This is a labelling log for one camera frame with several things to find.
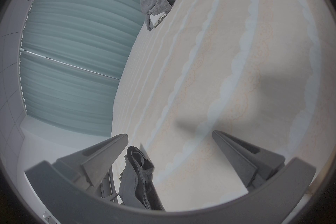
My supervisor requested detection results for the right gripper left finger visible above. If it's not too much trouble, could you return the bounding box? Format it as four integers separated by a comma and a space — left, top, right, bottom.
52, 134, 128, 188

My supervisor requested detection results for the black T-shirt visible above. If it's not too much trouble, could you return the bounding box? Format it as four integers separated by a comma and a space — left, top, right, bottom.
118, 145, 166, 211

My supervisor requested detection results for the bed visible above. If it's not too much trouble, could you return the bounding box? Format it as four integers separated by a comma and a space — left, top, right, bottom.
105, 0, 336, 211

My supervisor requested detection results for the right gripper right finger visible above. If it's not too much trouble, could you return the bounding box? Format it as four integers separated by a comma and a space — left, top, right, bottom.
212, 131, 286, 189

